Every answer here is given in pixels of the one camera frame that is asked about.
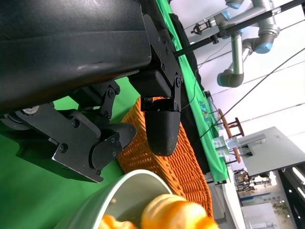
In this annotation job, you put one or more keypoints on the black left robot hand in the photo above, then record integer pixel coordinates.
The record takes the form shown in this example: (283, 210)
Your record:
(71, 47)

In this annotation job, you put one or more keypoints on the grey-green bowl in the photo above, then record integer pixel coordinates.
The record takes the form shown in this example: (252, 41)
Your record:
(133, 188)

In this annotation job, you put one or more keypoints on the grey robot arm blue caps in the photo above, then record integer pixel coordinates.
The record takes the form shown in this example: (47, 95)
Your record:
(237, 59)

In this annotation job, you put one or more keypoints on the orange wicker basket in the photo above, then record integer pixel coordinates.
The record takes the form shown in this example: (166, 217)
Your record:
(181, 162)

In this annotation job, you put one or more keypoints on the green tablecloth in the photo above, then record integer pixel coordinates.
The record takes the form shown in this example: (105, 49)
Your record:
(35, 190)

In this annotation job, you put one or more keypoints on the long black pole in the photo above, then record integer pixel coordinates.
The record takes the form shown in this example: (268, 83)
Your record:
(250, 22)

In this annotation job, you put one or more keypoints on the brown wooden chair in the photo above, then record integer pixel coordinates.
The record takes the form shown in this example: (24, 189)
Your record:
(239, 126)

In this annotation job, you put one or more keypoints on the green printed cloth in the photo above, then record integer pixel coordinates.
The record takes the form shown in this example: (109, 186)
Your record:
(218, 173)

